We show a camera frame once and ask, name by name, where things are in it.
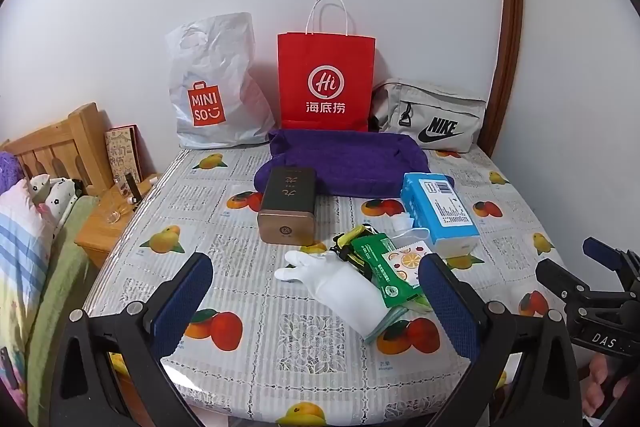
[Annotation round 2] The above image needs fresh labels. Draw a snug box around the white mesh pouch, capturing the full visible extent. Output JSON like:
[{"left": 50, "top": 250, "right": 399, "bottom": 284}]
[{"left": 390, "top": 216, "right": 431, "bottom": 244}]

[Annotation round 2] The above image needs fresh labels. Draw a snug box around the green sachet packet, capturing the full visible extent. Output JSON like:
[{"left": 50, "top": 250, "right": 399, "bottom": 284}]
[{"left": 350, "top": 233, "right": 427, "bottom": 311}]

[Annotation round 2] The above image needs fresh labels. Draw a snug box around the purple towel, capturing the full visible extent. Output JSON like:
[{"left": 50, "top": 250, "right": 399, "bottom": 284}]
[{"left": 253, "top": 128, "right": 456, "bottom": 198}]

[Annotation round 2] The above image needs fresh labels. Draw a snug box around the pastel striped blanket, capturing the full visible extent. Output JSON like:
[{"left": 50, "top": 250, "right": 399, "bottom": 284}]
[{"left": 0, "top": 179, "right": 57, "bottom": 414}]

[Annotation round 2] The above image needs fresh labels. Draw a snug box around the purple knit cloth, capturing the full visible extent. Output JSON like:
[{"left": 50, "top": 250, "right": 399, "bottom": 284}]
[{"left": 0, "top": 151, "right": 27, "bottom": 194}]

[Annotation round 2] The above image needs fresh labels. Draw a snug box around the green blanket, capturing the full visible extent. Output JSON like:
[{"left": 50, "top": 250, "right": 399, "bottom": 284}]
[{"left": 25, "top": 196, "right": 102, "bottom": 427}]

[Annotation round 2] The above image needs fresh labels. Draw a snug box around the black and gold tin box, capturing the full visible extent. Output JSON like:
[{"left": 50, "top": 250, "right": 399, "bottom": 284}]
[{"left": 257, "top": 166, "right": 318, "bottom": 246}]

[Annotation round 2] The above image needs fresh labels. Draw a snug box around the grey waist bag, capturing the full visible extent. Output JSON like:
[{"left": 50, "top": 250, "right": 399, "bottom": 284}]
[{"left": 370, "top": 78, "right": 488, "bottom": 154}]

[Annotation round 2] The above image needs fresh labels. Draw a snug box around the blue tissue pack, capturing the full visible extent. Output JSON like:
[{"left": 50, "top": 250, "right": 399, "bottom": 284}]
[{"left": 400, "top": 172, "right": 481, "bottom": 258}]

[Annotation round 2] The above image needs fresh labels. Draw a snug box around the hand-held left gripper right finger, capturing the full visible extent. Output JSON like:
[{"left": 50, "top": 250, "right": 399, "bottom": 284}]
[{"left": 418, "top": 252, "right": 584, "bottom": 427}]

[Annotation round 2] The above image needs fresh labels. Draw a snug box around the illustrated book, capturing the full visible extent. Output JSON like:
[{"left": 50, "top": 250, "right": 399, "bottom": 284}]
[{"left": 104, "top": 125, "right": 144, "bottom": 188}]

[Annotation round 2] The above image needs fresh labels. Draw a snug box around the brown wooden door frame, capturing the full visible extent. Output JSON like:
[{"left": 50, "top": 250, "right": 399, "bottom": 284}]
[{"left": 477, "top": 0, "right": 525, "bottom": 158}]

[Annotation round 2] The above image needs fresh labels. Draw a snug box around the white glove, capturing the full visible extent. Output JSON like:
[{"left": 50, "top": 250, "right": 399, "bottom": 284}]
[{"left": 274, "top": 248, "right": 408, "bottom": 346}]

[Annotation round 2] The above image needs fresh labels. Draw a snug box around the red paper bag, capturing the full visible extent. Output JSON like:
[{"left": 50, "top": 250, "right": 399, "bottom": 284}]
[{"left": 277, "top": 0, "right": 376, "bottom": 134}]

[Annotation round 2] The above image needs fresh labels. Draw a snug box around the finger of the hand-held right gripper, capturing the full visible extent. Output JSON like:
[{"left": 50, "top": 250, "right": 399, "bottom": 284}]
[
  {"left": 582, "top": 236, "right": 640, "bottom": 291},
  {"left": 535, "top": 258, "right": 602, "bottom": 309}
]

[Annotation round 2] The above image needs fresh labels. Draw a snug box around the person's right hand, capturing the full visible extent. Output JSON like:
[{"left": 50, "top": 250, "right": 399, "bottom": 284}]
[{"left": 584, "top": 353, "right": 632, "bottom": 419}]

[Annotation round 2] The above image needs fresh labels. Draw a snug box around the white plastic shopping bag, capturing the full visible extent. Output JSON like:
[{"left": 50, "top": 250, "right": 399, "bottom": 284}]
[{"left": 166, "top": 12, "right": 276, "bottom": 150}]

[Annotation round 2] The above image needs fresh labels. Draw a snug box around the clear glass cup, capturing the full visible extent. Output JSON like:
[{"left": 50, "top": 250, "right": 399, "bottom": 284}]
[{"left": 102, "top": 201, "right": 124, "bottom": 226}]

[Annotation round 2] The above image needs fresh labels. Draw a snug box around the fruit print tablecloth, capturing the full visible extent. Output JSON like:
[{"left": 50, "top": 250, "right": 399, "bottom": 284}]
[{"left": 82, "top": 142, "right": 567, "bottom": 427}]

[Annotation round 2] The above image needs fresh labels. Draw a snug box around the wooden bed headboard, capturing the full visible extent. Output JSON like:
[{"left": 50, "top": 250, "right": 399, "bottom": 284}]
[{"left": 0, "top": 103, "right": 117, "bottom": 198}]

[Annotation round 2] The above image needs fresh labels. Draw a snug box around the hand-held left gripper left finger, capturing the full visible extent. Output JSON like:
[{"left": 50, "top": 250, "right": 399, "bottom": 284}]
[{"left": 50, "top": 251, "right": 215, "bottom": 427}]

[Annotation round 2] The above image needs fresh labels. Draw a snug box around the wooden nightstand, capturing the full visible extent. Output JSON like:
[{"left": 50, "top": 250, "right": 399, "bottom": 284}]
[{"left": 75, "top": 172, "right": 159, "bottom": 269}]

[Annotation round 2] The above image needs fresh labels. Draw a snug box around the white spotted plush toy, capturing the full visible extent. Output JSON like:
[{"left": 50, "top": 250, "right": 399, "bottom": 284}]
[{"left": 25, "top": 174, "right": 89, "bottom": 229}]

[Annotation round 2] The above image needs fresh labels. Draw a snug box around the fruit print sachet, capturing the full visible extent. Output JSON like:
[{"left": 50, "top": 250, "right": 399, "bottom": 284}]
[{"left": 385, "top": 243, "right": 432, "bottom": 286}]

